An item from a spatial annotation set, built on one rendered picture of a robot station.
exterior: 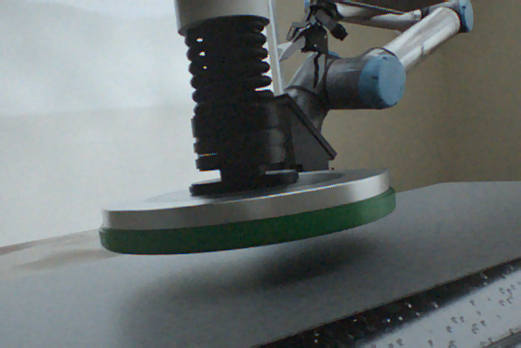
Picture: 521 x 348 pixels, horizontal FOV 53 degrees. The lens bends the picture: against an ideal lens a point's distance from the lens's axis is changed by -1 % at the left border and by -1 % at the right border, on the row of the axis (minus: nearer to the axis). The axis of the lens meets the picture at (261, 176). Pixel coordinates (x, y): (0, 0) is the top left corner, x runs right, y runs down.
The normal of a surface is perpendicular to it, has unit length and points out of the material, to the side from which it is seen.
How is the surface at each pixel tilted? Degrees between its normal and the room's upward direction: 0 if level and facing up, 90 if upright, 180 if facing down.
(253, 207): 90
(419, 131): 90
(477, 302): 45
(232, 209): 90
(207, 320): 0
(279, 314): 0
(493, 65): 90
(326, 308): 0
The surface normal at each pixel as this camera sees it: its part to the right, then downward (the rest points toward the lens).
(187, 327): -0.13, -0.99
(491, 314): 0.26, -0.71
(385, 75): 0.66, 0.12
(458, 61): -0.82, 0.14
